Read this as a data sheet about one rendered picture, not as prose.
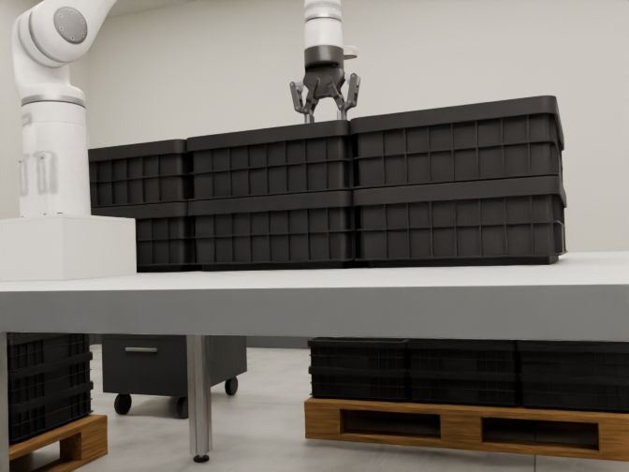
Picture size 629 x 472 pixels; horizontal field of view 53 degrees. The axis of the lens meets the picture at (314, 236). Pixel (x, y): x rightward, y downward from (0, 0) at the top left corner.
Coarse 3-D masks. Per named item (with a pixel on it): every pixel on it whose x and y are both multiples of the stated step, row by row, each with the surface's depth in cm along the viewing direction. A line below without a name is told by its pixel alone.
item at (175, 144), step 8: (128, 144) 113; (136, 144) 112; (144, 144) 111; (152, 144) 111; (160, 144) 110; (168, 144) 109; (176, 144) 109; (184, 144) 110; (88, 152) 116; (96, 152) 116; (104, 152) 115; (112, 152) 114; (120, 152) 113; (128, 152) 113; (136, 152) 112; (144, 152) 111; (152, 152) 111; (160, 152) 110; (168, 152) 109; (176, 152) 109; (184, 152) 109; (88, 160) 116; (96, 160) 116
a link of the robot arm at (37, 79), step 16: (16, 32) 95; (16, 48) 96; (32, 48) 94; (16, 64) 95; (32, 64) 97; (48, 64) 97; (64, 64) 98; (16, 80) 95; (32, 80) 94; (48, 80) 96; (64, 80) 100; (32, 96) 93; (48, 96) 93; (64, 96) 94; (80, 96) 96
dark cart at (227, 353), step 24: (120, 336) 288; (144, 336) 284; (168, 336) 280; (216, 336) 302; (240, 336) 326; (120, 360) 288; (144, 360) 284; (168, 360) 279; (216, 360) 301; (240, 360) 325; (120, 384) 288; (144, 384) 283; (168, 384) 279; (216, 384) 301; (120, 408) 291
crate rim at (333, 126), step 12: (336, 120) 97; (228, 132) 105; (240, 132) 104; (252, 132) 103; (264, 132) 102; (276, 132) 101; (288, 132) 100; (300, 132) 100; (312, 132) 99; (324, 132) 98; (336, 132) 97; (348, 132) 98; (192, 144) 107; (204, 144) 107; (216, 144) 106; (228, 144) 105; (240, 144) 104
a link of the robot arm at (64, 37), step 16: (48, 0) 93; (64, 0) 94; (80, 0) 96; (96, 0) 98; (112, 0) 101; (32, 16) 92; (48, 16) 92; (64, 16) 93; (80, 16) 95; (96, 16) 98; (32, 32) 92; (48, 32) 91; (64, 32) 93; (80, 32) 95; (96, 32) 98; (48, 48) 93; (64, 48) 93; (80, 48) 95
